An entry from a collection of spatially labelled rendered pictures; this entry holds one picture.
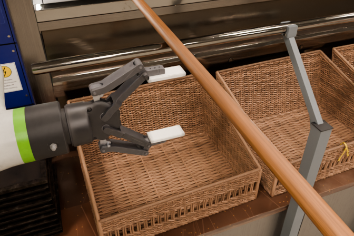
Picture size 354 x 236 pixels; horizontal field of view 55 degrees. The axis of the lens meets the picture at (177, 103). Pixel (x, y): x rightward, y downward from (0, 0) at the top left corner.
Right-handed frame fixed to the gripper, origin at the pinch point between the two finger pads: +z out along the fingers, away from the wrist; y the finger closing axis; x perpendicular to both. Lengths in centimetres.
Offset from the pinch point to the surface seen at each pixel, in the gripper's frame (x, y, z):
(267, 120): -53, 58, 65
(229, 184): -16, 47, 24
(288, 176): 24.4, -1.4, 7.2
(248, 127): 13.2, -1.8, 7.6
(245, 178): -16, 47, 30
